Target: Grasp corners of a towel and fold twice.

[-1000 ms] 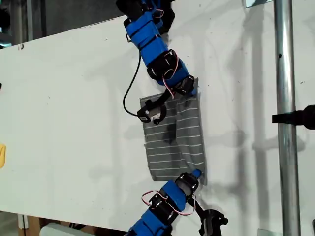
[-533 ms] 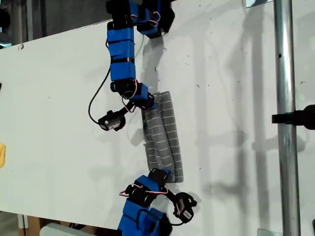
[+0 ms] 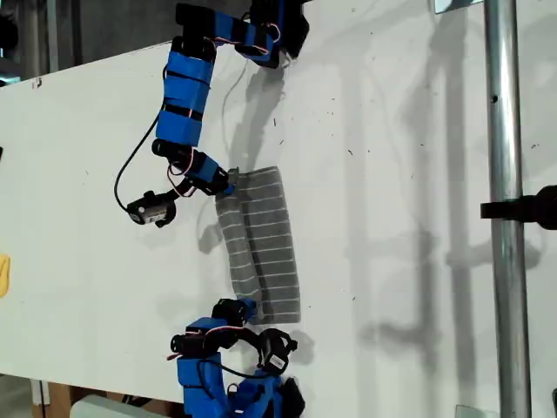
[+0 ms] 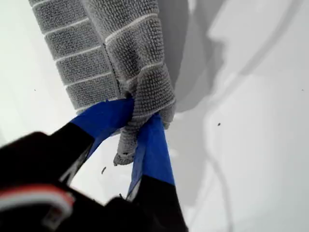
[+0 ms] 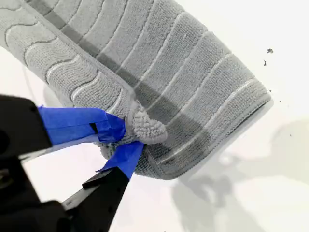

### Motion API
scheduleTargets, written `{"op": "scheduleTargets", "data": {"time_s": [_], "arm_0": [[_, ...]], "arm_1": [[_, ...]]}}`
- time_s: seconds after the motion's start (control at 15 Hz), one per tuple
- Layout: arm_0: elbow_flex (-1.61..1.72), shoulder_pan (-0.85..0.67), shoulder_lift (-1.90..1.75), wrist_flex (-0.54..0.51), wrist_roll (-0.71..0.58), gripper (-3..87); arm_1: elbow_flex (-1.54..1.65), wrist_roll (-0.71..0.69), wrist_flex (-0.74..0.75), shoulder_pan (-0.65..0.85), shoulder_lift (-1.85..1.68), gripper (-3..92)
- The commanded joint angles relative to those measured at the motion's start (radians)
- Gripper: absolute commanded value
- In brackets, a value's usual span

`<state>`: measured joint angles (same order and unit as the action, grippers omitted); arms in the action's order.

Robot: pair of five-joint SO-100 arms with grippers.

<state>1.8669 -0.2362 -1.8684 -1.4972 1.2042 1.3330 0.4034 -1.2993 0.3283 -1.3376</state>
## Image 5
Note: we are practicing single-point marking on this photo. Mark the grey striped towel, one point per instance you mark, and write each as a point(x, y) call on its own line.
point(169, 60)

